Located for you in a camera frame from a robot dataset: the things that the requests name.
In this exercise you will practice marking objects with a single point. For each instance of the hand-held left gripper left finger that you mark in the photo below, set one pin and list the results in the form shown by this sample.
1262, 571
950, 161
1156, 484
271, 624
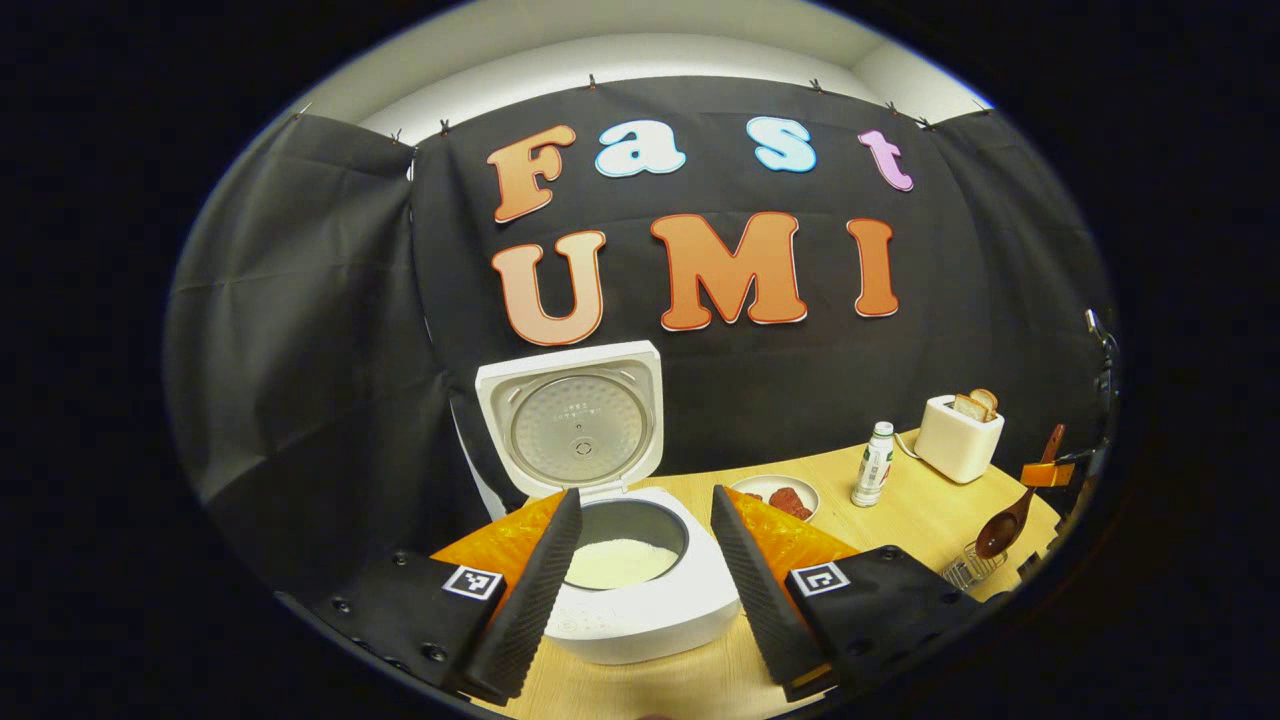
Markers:
535, 610

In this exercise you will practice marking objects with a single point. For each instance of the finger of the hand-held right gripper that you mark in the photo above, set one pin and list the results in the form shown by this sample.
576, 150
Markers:
1048, 474

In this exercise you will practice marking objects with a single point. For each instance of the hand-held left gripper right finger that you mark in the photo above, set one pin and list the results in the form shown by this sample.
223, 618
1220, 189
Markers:
760, 600

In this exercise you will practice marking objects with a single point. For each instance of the brown wooden spoon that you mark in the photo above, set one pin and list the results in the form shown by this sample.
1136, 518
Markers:
995, 535

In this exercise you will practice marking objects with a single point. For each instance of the white rice heap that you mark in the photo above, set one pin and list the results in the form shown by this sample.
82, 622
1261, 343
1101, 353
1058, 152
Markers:
620, 562

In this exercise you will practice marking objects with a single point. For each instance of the white rice cooker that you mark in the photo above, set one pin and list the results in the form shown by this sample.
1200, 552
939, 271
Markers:
585, 430

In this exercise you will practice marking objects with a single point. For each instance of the toast bread slice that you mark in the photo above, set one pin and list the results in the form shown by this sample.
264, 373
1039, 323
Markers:
970, 408
987, 400

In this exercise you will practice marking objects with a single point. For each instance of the cream toaster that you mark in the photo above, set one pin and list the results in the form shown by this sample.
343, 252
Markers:
955, 445

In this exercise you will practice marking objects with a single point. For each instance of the white round plate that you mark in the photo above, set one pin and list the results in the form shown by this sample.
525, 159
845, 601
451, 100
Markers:
760, 483

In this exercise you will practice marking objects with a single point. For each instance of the white bottle green label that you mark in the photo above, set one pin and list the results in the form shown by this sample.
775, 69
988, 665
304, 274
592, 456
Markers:
873, 470

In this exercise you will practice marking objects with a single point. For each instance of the black backdrop cloth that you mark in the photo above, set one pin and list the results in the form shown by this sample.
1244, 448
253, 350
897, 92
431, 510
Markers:
330, 350

